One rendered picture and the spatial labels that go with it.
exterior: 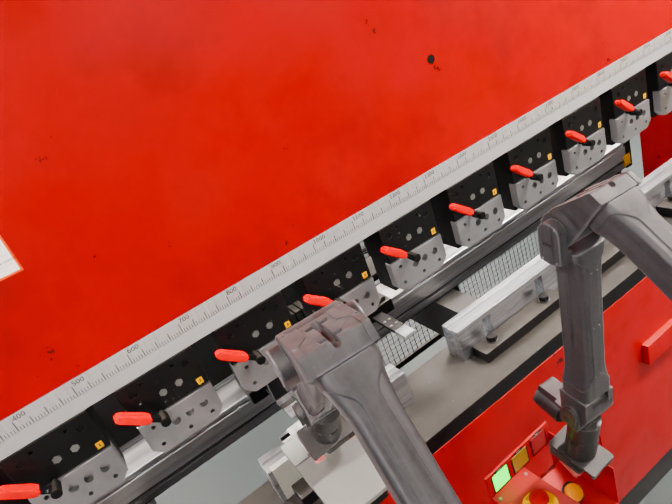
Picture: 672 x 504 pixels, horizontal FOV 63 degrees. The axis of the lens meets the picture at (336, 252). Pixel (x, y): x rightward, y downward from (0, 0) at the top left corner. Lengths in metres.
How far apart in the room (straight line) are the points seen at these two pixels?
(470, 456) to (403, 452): 0.95
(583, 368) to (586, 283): 0.17
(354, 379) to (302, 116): 0.66
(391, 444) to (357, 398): 0.05
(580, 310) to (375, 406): 0.50
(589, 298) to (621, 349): 0.88
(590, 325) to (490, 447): 0.63
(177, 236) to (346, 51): 0.47
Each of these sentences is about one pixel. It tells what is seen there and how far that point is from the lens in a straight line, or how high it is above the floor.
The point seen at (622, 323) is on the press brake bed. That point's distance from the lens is 1.75.
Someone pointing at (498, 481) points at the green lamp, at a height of 0.81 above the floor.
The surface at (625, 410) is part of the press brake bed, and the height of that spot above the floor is 0.44.
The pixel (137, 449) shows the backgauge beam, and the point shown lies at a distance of 1.56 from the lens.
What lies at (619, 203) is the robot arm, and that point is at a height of 1.47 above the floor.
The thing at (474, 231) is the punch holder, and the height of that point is 1.21.
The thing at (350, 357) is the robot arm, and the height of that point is 1.54.
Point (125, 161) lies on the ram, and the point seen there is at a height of 1.69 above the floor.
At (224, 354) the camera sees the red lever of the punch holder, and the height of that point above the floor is 1.31.
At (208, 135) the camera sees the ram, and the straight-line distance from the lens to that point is 0.99.
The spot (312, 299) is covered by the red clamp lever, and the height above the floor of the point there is 1.31.
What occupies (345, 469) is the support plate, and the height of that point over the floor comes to 1.00.
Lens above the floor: 1.83
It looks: 25 degrees down
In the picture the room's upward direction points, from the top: 21 degrees counter-clockwise
